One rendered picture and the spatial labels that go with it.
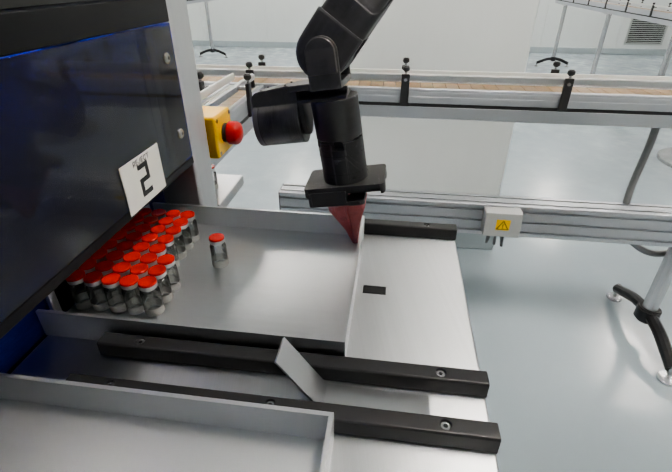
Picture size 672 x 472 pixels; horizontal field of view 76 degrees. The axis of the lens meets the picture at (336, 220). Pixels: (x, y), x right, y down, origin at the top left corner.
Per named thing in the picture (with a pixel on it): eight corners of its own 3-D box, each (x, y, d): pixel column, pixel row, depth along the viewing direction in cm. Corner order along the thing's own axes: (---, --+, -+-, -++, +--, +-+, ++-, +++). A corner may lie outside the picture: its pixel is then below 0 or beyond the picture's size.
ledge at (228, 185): (148, 208, 79) (145, 199, 78) (179, 179, 90) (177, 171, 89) (221, 213, 77) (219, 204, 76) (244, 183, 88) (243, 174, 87)
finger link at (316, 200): (326, 231, 65) (315, 173, 60) (374, 228, 63) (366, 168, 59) (318, 256, 59) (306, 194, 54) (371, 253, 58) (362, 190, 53)
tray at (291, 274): (45, 334, 49) (35, 311, 47) (157, 221, 71) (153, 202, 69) (344, 366, 45) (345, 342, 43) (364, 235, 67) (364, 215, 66)
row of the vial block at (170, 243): (124, 315, 51) (114, 284, 49) (188, 235, 67) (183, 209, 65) (141, 316, 51) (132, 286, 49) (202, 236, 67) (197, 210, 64)
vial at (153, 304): (142, 316, 51) (132, 286, 49) (151, 304, 53) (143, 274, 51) (159, 318, 51) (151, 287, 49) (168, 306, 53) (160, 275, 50)
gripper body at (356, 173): (314, 182, 61) (305, 131, 57) (387, 176, 59) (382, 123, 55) (305, 203, 55) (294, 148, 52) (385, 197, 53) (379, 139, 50)
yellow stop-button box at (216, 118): (180, 157, 74) (172, 116, 71) (197, 143, 81) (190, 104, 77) (222, 159, 73) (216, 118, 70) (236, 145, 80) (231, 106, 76)
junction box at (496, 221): (482, 235, 147) (486, 212, 143) (479, 228, 152) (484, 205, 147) (518, 238, 146) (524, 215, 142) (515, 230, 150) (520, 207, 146)
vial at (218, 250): (210, 268, 59) (205, 242, 57) (216, 259, 61) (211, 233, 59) (225, 269, 59) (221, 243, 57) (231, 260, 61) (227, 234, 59)
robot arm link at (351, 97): (353, 90, 48) (359, 79, 53) (293, 97, 49) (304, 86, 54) (360, 149, 51) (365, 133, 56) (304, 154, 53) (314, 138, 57)
